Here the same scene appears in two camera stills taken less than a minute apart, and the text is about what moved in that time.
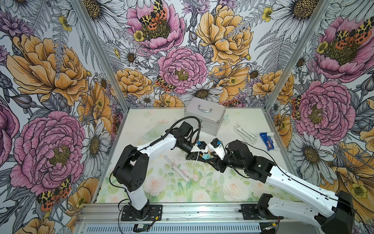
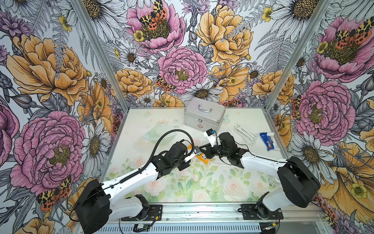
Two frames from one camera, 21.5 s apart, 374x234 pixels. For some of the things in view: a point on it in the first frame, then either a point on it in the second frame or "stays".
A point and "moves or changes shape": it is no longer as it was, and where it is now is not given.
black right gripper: (219, 163) -> (208, 152)
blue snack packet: (268, 141) stays
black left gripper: (192, 156) -> (183, 165)
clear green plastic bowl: (157, 131) stays
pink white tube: (182, 174) moves or changes shape
